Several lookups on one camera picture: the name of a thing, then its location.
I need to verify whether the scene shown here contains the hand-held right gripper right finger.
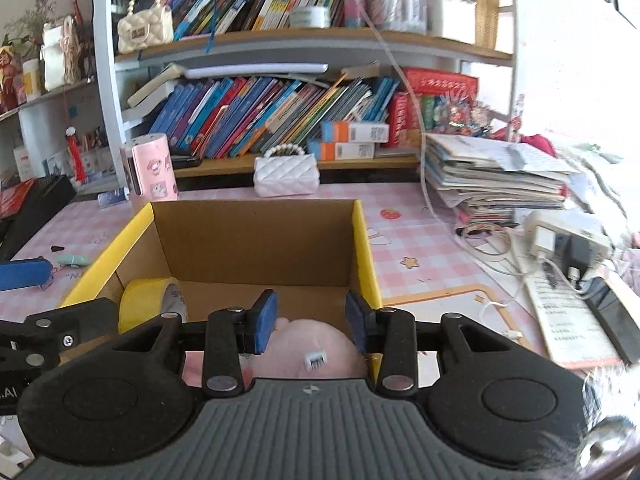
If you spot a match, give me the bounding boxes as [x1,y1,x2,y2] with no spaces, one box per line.
[345,289,526,395]

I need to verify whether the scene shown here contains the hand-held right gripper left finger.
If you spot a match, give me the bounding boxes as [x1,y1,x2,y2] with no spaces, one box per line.
[107,288,279,395]

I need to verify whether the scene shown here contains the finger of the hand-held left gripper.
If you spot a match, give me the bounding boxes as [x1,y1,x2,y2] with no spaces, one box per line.
[0,256,53,292]
[0,297,121,367]

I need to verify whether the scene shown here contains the pink plush toy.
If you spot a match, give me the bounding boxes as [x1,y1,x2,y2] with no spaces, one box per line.
[182,316,371,391]

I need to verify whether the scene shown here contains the yellow tape roll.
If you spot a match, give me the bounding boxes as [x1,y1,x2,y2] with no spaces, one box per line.
[118,277,189,334]

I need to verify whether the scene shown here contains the cardboard box with yellow edges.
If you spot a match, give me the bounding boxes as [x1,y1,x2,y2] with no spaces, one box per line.
[57,199,386,391]

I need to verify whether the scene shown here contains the small teal toy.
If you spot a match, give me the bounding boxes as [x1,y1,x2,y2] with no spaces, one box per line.
[53,253,94,268]

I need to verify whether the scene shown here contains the black case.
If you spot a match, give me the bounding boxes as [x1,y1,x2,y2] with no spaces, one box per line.
[0,174,77,262]

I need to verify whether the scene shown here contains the small spray bottle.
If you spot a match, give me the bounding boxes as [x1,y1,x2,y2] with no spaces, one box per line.
[97,187,132,210]

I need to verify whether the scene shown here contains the red tassel ornament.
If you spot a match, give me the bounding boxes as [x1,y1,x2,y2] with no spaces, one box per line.
[64,127,87,184]

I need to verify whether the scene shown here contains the white quilted handbag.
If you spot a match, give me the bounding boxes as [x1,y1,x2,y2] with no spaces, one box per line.
[253,143,321,199]

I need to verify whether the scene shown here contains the pink cylindrical humidifier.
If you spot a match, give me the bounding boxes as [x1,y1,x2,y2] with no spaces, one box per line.
[119,132,180,202]

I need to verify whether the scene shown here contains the orange and white carton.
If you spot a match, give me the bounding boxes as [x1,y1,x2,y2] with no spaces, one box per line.
[320,120,390,145]
[308,140,376,162]

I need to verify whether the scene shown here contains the white bottle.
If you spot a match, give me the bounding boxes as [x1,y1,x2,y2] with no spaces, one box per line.
[22,58,44,102]

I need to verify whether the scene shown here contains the white printed booklet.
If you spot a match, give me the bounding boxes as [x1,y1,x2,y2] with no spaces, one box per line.
[517,259,624,369]

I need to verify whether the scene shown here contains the stack of papers and booklets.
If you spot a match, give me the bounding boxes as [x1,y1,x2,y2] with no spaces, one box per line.
[422,132,584,222]

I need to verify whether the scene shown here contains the white power adapter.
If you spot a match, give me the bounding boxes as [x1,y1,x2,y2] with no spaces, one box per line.
[528,222,557,256]

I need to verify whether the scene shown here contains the white bookshelf with wooden boards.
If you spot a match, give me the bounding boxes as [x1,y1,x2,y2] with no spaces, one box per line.
[92,0,521,194]

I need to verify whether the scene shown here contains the row of leaning colourful books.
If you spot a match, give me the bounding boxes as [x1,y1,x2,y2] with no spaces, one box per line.
[147,76,401,160]

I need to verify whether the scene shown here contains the thick cream-paged book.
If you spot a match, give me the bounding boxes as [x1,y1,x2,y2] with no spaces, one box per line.
[121,82,176,122]
[126,63,184,109]

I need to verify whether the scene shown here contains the white woven bag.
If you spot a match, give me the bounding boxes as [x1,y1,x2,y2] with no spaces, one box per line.
[39,17,84,92]

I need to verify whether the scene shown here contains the black power adapter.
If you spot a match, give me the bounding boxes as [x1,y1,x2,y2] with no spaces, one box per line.
[567,234,594,271]

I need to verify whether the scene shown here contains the white power strip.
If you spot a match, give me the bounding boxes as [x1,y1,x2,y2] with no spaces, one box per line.
[520,209,614,262]

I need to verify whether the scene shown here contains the rolled white paper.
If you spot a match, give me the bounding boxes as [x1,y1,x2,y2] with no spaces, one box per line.
[183,63,330,80]

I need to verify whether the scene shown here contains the red cloth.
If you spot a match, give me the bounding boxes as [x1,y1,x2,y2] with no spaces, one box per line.
[492,127,557,159]

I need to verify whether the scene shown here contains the black smartphone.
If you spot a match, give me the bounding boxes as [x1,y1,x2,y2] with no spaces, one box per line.
[582,277,640,366]

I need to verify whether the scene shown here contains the cream quilted handbag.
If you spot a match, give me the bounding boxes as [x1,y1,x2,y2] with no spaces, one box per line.
[117,0,175,55]

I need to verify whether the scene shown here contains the white tape roll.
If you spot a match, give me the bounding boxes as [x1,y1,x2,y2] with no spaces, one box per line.
[288,5,332,30]

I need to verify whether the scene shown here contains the clear pen holders with pens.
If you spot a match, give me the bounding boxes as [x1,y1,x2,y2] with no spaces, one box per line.
[372,0,426,34]

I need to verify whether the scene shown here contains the short white plug cable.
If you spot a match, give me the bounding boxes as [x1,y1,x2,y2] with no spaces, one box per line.
[479,299,524,342]

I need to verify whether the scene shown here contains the long white cable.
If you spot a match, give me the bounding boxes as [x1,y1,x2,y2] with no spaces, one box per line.
[359,4,482,242]

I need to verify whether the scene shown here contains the floral wall poster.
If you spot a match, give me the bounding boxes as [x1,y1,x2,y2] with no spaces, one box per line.
[0,0,97,63]

